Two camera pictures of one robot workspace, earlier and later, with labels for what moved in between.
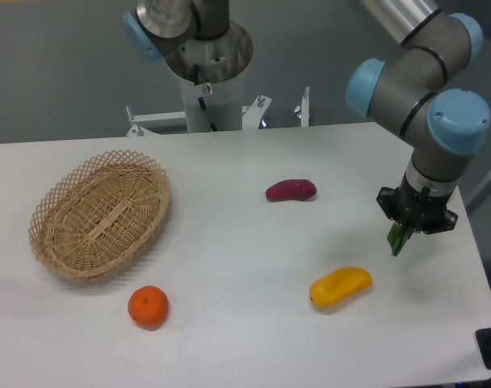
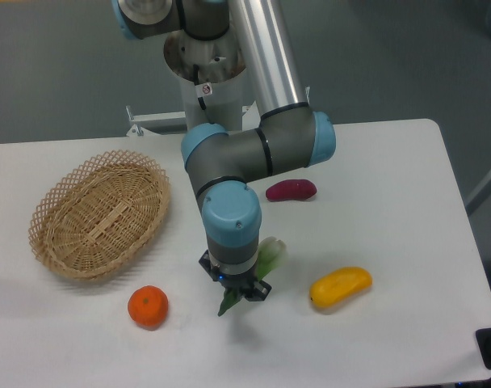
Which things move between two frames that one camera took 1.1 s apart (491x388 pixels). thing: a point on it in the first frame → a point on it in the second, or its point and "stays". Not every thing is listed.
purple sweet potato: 295,189 stays
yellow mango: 345,282 stays
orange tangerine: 148,306 stays
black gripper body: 427,213 → 245,284
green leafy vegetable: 398,236 → 272,254
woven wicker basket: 98,214 stays
